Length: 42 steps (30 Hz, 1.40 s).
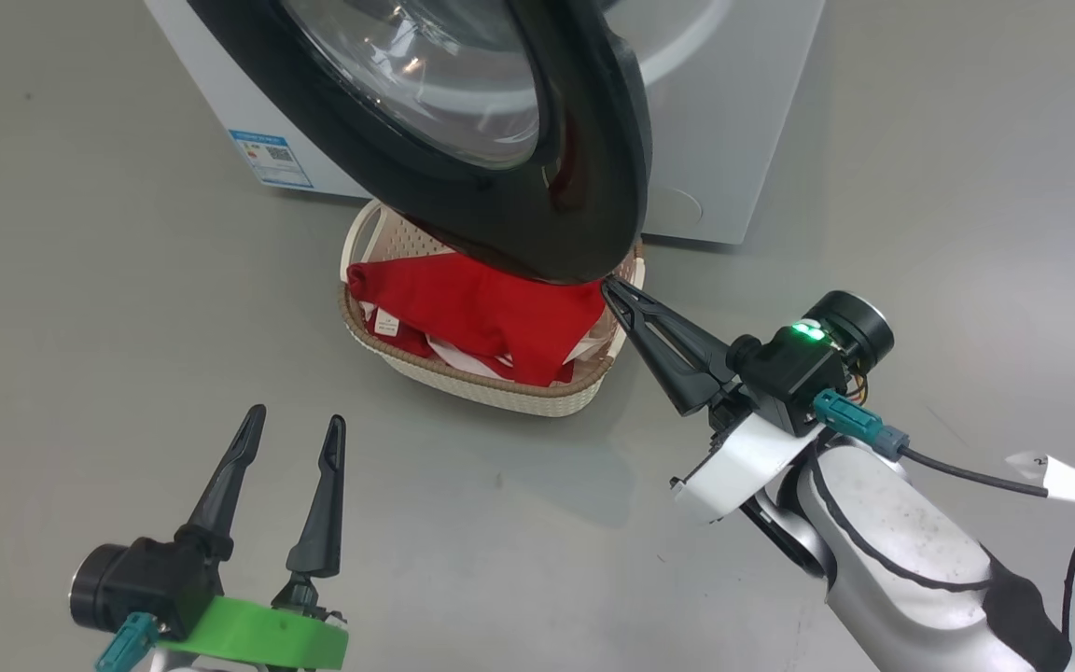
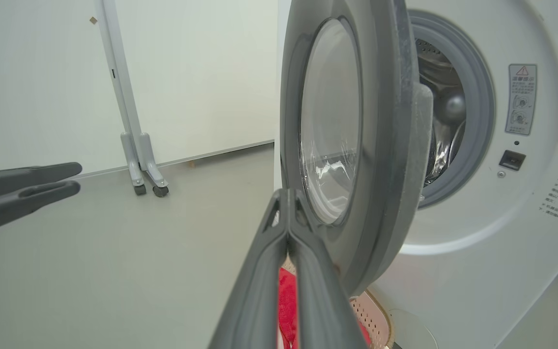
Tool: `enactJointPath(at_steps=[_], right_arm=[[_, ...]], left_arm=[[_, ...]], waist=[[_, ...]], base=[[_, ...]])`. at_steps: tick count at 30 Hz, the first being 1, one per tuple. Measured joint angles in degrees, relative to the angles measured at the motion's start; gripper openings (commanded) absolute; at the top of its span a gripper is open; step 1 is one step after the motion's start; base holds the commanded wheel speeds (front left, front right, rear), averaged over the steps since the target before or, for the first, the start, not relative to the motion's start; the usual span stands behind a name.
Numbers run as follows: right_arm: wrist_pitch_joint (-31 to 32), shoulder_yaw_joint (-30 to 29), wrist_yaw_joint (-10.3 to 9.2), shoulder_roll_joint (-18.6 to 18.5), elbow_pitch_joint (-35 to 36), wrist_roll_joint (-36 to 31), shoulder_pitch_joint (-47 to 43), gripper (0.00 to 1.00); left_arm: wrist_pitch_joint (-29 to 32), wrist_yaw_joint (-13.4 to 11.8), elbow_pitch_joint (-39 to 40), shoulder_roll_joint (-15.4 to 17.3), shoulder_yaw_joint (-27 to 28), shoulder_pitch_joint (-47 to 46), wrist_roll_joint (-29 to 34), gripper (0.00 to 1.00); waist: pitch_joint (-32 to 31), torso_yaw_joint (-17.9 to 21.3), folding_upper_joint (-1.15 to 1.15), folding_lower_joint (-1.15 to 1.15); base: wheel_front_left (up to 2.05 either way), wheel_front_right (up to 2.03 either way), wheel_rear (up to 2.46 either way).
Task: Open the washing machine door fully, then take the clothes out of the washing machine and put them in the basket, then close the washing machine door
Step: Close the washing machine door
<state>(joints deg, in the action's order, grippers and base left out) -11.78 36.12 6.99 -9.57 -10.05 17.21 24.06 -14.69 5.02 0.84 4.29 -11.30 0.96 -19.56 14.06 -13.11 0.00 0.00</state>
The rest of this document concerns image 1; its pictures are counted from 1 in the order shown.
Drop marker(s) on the cream perforated laundry basket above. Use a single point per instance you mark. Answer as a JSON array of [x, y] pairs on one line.
[[500, 397]]

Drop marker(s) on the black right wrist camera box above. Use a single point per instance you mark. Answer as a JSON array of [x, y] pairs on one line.
[[789, 373]]

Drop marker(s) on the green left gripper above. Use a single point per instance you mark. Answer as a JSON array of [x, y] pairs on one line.
[[267, 635]]

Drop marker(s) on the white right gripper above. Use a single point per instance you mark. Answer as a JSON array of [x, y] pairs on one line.
[[743, 467]]

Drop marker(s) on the blue energy label sticker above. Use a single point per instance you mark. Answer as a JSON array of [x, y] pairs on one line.
[[272, 159]]

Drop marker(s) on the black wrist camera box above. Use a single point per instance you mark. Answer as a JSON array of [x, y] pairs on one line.
[[789, 373], [164, 579]]

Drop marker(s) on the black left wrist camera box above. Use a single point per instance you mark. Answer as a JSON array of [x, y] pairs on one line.
[[164, 579]]

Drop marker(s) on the red and white garment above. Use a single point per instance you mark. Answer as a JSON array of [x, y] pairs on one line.
[[491, 308]]

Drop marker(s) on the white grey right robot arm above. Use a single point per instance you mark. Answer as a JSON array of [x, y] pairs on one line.
[[892, 551]]

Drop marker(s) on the black round glass washer door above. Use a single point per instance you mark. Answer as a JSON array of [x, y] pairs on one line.
[[519, 224]]

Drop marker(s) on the white front-load washing machine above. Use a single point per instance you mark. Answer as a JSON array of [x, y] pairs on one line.
[[733, 140]]

